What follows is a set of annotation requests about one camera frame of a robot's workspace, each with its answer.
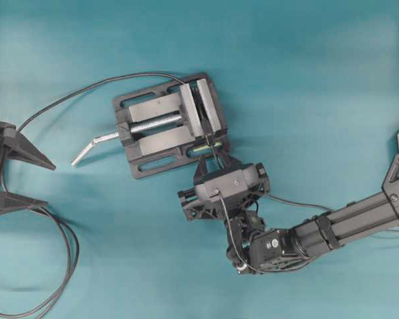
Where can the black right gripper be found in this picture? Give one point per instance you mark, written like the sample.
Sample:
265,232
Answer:
231,189

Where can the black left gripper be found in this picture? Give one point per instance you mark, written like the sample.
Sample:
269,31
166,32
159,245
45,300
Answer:
18,147

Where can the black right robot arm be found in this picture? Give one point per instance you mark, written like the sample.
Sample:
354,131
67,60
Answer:
254,249

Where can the black bench vise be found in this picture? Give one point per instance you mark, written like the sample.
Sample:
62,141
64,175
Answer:
169,125

